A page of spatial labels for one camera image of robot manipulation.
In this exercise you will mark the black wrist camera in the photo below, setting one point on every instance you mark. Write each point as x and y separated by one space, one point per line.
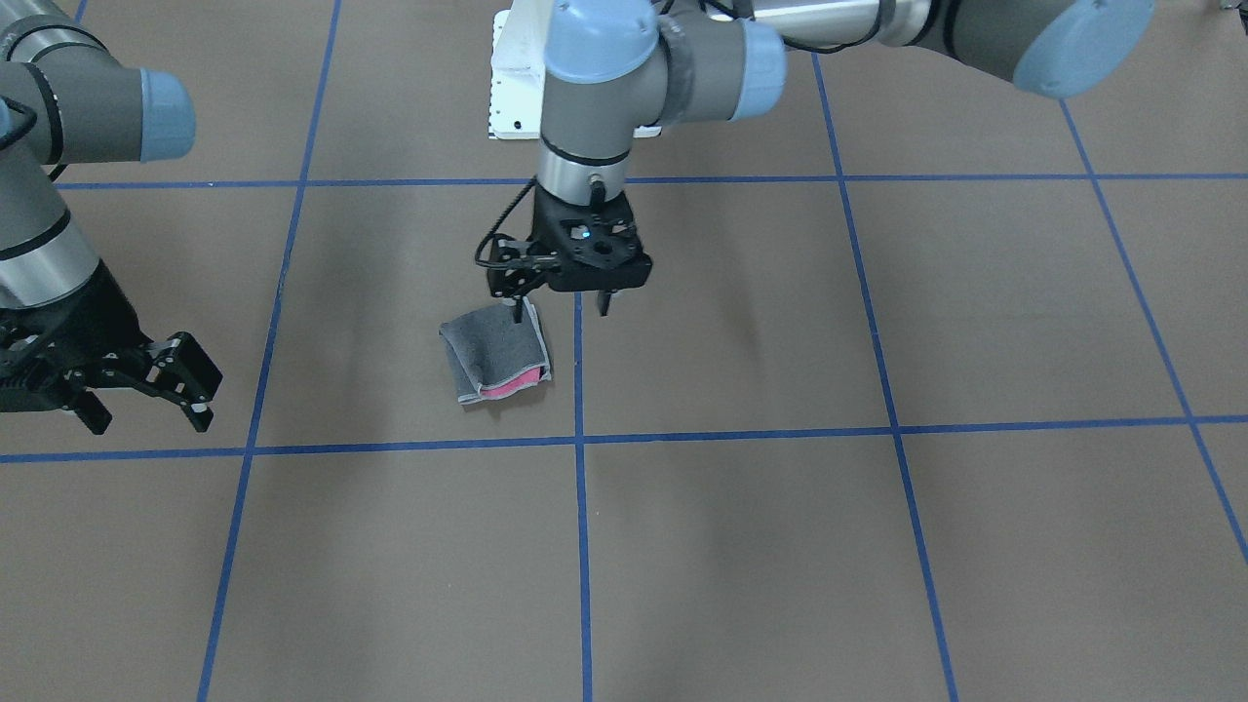
597 250
30 381

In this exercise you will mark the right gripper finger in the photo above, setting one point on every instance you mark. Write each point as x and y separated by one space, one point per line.
199 413
92 412

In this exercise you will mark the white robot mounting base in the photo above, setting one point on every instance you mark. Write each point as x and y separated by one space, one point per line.
585 44

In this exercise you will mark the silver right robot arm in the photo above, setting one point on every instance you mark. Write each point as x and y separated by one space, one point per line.
68 101

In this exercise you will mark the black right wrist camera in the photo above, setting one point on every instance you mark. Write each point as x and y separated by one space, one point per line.
30 381

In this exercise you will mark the pink towel with grey edge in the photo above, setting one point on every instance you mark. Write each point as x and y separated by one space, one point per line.
490 358

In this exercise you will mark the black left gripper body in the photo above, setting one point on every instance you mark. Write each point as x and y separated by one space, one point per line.
543 222

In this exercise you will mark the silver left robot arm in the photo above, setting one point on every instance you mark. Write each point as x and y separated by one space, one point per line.
726 61

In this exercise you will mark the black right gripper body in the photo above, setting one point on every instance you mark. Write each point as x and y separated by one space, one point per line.
86 314

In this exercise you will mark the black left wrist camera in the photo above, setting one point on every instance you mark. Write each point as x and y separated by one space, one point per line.
597 250

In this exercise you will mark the brown paper table cover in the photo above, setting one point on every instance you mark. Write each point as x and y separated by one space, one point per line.
937 391

